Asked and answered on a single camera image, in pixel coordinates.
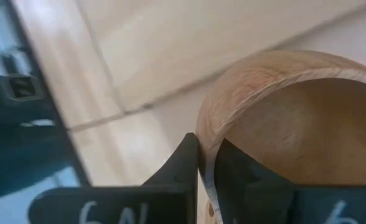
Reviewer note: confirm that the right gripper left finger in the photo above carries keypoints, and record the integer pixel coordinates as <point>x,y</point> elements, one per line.
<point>170,199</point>

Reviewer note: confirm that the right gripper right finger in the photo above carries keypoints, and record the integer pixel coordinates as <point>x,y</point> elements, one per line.
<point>257,196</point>

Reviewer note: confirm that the wooden bowl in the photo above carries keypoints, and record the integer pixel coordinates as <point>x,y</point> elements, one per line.
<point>295,124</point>

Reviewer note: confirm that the dark box with square socket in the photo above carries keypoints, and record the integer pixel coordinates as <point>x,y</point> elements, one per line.
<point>21,124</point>

